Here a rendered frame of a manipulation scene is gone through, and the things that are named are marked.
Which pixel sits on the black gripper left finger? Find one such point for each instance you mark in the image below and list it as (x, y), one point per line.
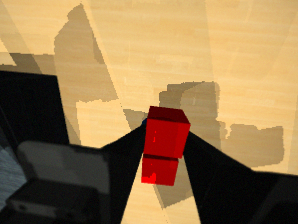
(111, 169)

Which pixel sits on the red cube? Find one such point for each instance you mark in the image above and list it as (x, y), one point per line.
(159, 170)
(166, 132)

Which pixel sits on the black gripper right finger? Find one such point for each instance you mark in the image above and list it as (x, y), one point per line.
(228, 192)

